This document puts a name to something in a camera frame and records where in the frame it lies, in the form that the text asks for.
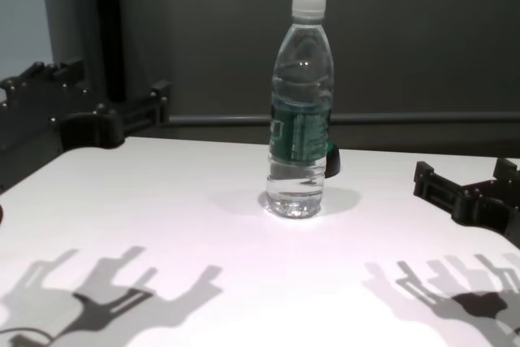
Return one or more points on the dark vertical wall post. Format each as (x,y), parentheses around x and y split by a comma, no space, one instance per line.
(111,18)

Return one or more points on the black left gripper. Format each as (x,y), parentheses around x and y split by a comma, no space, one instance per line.
(36,127)

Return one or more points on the clear plastic water bottle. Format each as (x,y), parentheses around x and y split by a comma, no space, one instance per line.
(300,79)

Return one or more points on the black green push button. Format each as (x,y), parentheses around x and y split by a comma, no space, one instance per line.
(335,162)

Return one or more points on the thin grey wall rail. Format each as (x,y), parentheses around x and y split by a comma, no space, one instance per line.
(223,120)

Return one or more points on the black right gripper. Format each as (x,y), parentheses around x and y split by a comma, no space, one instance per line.
(495,209)

